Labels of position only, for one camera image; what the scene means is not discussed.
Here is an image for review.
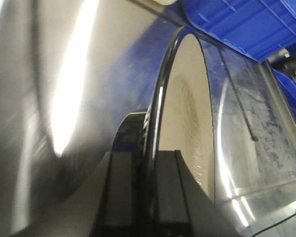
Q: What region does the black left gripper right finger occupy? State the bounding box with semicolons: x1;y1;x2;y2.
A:
155;150;240;237

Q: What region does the metal shelf frame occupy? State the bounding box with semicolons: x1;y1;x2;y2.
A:
0;0;296;237

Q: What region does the blue bin upper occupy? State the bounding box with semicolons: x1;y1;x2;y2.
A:
182;0;296;62

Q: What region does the cream plate with black rim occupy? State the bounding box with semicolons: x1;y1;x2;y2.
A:
111;26;217;237

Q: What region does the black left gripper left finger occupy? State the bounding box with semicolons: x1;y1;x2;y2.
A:
16;152;139;237

